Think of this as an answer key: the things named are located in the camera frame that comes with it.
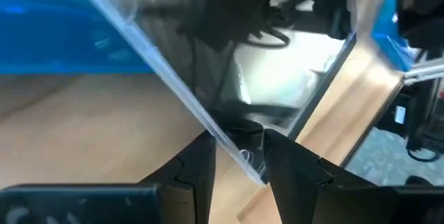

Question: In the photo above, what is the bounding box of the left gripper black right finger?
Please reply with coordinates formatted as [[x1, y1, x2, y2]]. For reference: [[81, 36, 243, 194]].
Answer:
[[262, 128, 379, 224]]

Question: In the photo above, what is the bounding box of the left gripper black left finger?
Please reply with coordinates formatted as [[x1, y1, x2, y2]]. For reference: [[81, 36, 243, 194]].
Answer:
[[138, 130, 218, 224]]

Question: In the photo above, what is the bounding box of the black clear jewel case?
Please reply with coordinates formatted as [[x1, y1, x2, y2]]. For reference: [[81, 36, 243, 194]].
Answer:
[[67, 0, 359, 186]]

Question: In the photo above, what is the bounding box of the blue jewel case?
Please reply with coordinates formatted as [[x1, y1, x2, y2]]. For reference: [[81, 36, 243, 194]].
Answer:
[[0, 0, 155, 76], [357, 0, 419, 73]]

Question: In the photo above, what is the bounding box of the black equipment with cables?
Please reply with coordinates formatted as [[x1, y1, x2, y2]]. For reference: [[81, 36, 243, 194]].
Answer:
[[376, 76, 444, 164]]

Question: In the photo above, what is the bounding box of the silver metal edge bracket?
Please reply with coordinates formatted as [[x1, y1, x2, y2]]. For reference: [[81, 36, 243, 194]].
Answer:
[[402, 57, 444, 85]]

